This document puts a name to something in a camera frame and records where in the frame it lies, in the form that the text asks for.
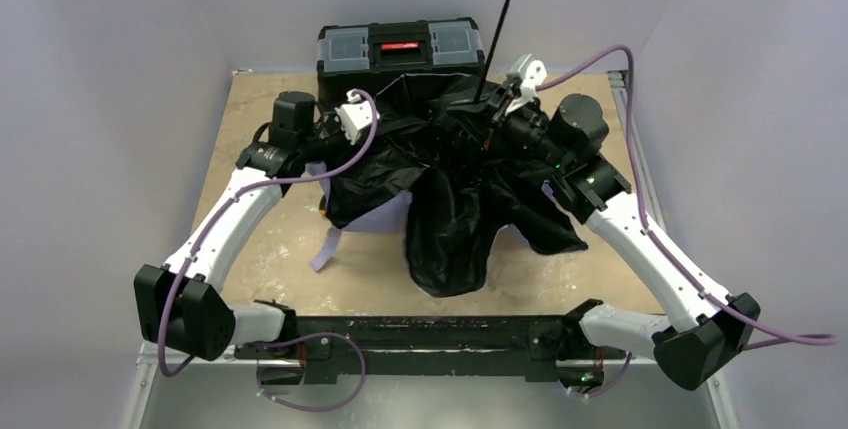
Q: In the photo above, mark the lilac umbrella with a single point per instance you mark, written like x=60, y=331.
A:
x=428, y=170

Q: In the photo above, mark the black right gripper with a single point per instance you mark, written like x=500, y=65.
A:
x=482, y=117

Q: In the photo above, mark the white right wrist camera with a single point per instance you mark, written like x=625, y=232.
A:
x=530, y=73

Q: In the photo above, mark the black plastic toolbox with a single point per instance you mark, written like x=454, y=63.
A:
x=370, y=56

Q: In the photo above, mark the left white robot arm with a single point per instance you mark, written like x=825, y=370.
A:
x=179, y=303

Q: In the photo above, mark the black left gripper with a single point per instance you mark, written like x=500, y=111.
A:
x=383, y=117

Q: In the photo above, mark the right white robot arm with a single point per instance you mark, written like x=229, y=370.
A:
x=697, y=334

